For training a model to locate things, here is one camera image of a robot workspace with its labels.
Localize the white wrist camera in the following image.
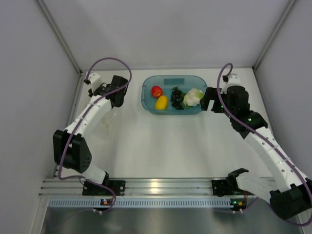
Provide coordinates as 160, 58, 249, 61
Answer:
221, 74, 241, 94
83, 73, 102, 97

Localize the dark blue fake food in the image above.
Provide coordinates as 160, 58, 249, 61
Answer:
170, 86, 186, 110

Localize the red fake food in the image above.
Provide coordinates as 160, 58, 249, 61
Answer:
151, 85, 163, 98

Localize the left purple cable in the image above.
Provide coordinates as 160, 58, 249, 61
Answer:
57, 57, 133, 213

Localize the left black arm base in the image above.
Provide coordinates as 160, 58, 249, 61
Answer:
82, 180, 126, 196

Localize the slotted cable duct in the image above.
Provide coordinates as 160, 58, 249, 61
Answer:
48, 197, 244, 208

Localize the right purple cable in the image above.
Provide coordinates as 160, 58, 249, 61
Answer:
216, 63, 312, 227

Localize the yellow fake food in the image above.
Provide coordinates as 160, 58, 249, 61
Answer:
155, 95, 168, 110

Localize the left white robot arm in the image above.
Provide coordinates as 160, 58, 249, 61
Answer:
53, 73, 129, 195

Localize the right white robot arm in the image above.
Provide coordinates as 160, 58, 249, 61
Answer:
200, 85, 312, 220

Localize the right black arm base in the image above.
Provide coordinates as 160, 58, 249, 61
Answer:
211, 179, 234, 197

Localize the clear dotted zip bag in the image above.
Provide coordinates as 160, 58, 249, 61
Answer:
98, 109, 117, 134

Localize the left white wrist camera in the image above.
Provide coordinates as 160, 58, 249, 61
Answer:
83, 73, 102, 97

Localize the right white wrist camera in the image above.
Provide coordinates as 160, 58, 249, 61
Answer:
221, 74, 241, 94

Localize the white fake food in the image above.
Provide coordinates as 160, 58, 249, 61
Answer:
183, 88, 204, 107

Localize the teal plastic bin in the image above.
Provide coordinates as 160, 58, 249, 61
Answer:
141, 75, 207, 115

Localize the purple cable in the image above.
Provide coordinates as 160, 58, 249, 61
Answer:
57, 57, 133, 213
216, 63, 312, 227

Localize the aluminium mounting rail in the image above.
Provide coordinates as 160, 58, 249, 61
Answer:
39, 177, 276, 196

